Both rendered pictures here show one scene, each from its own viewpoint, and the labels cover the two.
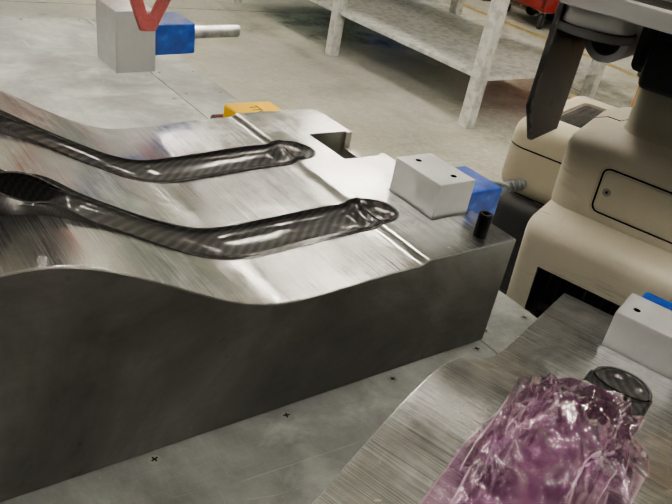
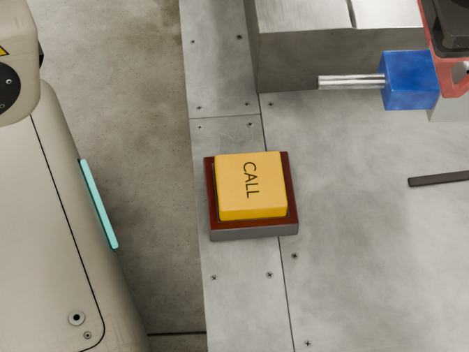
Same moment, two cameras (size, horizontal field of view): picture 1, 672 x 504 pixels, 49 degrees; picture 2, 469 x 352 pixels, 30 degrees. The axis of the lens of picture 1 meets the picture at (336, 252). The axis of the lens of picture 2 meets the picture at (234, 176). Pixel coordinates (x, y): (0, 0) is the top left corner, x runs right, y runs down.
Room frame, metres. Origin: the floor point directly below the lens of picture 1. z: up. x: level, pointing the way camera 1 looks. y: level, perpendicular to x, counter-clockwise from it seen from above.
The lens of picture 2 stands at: (1.14, 0.34, 1.49)
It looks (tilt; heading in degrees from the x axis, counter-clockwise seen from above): 57 degrees down; 215
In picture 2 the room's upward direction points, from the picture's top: 1 degrees clockwise
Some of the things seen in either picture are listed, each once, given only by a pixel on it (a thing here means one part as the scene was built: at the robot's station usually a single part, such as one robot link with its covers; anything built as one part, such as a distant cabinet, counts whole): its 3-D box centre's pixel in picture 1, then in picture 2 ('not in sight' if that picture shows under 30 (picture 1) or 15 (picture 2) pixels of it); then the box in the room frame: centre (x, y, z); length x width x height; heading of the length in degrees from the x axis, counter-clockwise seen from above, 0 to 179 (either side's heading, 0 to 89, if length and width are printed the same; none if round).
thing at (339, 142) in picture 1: (343, 163); not in sight; (0.59, 0.01, 0.87); 0.05 x 0.05 x 0.04; 41
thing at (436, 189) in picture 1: (470, 193); not in sight; (0.54, -0.10, 0.89); 0.13 x 0.05 x 0.05; 132
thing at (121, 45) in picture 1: (175, 32); (396, 80); (0.68, 0.19, 0.93); 0.13 x 0.05 x 0.05; 130
